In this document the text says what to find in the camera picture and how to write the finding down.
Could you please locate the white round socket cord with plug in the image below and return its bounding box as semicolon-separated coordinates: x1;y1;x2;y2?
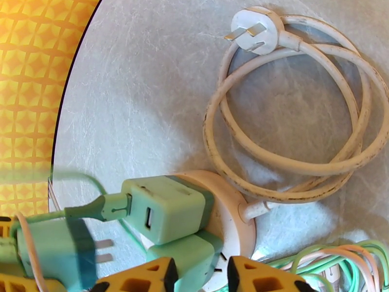
203;6;389;223

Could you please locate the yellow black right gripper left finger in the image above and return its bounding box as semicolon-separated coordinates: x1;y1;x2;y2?
91;257;179;292

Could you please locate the teal USB wall charger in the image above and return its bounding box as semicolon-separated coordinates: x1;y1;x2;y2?
17;217;115;290

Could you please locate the pink USB cable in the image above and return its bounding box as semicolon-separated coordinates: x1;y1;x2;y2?
15;211;51;292
316;244;384;292

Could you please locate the green USB wall charger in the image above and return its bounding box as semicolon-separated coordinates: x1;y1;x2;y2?
145;229;225;292
121;175;215;246

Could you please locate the light green USB cable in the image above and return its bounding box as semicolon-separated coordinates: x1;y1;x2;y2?
267;239;389;292
48;171;133;223

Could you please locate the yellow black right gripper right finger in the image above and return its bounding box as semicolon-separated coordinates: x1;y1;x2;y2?
228;256;318;292

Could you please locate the round beige power socket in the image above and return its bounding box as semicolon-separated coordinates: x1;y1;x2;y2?
171;170;257;292

